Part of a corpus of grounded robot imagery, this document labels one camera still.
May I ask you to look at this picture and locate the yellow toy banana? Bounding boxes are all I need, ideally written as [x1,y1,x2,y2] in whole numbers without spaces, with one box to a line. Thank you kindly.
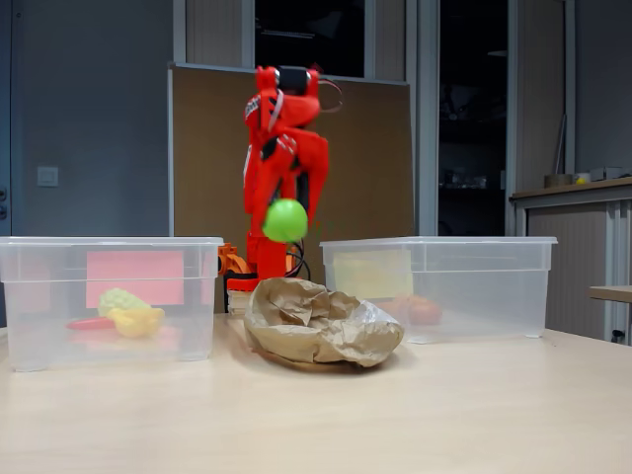
[107,306,166,340]

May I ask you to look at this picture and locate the light green toy grapes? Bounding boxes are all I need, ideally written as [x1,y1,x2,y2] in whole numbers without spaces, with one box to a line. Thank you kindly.
[97,287,153,318]

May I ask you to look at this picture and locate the orange printed part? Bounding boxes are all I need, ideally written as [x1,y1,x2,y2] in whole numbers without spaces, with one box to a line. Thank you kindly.
[216,242,258,276]

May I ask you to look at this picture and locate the green toy apple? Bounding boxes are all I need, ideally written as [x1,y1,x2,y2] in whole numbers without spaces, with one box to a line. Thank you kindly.
[262,197,310,244]

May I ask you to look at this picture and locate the brown toy donut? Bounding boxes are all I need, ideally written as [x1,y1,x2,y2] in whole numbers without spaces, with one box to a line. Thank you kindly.
[407,294,442,326]

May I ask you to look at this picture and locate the pink paper label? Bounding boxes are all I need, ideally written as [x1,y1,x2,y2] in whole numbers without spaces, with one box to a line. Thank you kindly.
[86,250,186,307]

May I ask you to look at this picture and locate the brown pinboard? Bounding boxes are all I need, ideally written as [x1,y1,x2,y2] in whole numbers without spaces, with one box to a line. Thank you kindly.
[167,61,415,315]

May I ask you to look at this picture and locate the grey roller shutter cabinet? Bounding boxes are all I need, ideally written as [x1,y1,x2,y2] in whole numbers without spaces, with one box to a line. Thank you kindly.
[510,176,632,345]

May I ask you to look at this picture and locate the clear plastic bin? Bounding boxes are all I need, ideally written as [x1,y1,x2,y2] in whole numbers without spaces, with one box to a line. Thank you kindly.
[0,235,225,372]
[319,235,559,346]

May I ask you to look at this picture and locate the red toy chili pepper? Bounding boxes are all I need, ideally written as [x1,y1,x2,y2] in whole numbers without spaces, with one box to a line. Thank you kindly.
[65,316,118,332]

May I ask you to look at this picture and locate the yellow-green paper label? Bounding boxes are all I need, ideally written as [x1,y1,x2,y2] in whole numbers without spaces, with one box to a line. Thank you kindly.
[333,249,416,299]

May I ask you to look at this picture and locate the small side table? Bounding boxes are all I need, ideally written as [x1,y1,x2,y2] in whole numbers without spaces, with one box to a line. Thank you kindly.
[588,284,632,304]

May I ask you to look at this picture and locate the black base cable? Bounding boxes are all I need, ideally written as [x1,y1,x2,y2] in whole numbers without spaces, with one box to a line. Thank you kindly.
[285,241,312,280]

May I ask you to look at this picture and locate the brown paper bag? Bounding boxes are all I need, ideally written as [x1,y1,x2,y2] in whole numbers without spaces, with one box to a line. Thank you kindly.
[242,277,405,369]

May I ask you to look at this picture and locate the looped thin servo cable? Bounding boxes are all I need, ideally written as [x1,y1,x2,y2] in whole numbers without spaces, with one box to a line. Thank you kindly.
[318,77,344,115]

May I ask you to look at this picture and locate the white servo cable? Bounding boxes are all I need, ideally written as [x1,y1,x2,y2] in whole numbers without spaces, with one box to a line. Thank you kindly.
[269,88,285,130]

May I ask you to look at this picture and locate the wooden base plate stack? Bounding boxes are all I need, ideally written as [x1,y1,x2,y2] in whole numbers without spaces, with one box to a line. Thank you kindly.
[225,288,256,315]

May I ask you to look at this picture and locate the clear plastic film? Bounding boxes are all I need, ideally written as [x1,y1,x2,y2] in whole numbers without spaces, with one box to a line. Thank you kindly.
[354,299,396,327]

